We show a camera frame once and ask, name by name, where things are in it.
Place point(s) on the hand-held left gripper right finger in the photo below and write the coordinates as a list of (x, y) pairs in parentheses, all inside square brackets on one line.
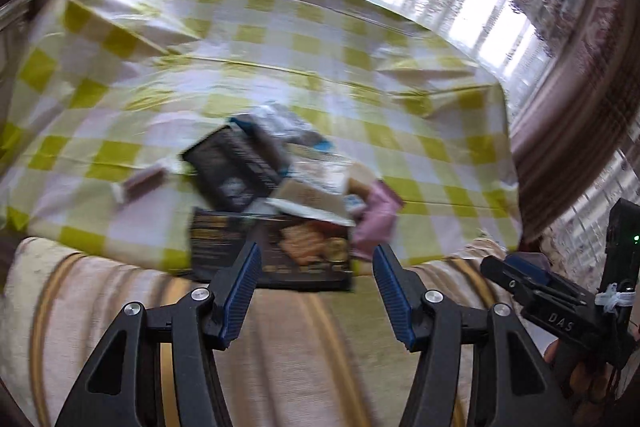
[(395, 302)]

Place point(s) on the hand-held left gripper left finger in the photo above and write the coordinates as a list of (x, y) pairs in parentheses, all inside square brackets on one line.
[(240, 297)]

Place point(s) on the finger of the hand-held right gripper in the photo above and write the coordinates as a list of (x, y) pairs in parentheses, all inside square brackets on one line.
[(530, 264), (510, 283)]

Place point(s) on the black cracker package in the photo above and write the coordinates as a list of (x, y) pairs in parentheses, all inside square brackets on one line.
[(310, 247)]

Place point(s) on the pink chocolate packet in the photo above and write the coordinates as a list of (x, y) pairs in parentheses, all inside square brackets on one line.
[(377, 217)]

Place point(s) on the black snack packet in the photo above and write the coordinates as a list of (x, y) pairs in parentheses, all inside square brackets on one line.
[(235, 167)]

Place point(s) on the pile of snack packets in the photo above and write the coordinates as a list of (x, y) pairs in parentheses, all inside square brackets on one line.
[(310, 187)]

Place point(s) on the mauve snack bar packet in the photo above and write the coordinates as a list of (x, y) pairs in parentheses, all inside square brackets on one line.
[(142, 184)]

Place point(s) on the person's right hand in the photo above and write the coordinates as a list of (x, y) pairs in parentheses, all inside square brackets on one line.
[(577, 379)]

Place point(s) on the striped plush cushion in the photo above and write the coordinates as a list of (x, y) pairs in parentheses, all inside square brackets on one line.
[(310, 357)]

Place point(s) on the mauve patterned curtain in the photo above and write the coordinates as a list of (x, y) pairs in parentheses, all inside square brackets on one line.
[(575, 107)]

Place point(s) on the yellow checked plastic tablecloth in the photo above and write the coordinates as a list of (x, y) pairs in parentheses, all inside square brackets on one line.
[(250, 37)]

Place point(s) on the white dresser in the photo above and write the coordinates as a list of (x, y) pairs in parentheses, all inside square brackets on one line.
[(17, 9)]

